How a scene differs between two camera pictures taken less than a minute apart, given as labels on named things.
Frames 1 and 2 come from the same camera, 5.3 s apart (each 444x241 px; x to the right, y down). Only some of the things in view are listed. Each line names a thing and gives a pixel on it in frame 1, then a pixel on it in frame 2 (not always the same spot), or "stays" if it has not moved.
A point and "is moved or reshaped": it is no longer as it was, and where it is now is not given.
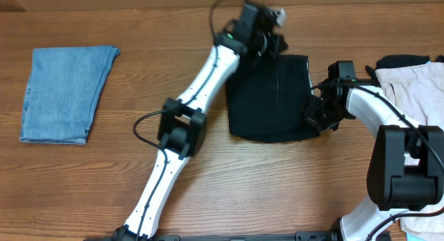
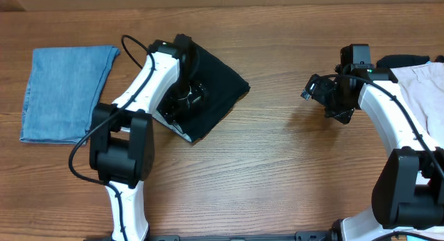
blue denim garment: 63,89 stays
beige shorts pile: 416,91 stays
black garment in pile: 395,60 stays
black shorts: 267,96 is moved or reshaped
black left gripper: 273,47 → 200,93
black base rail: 300,236 stays
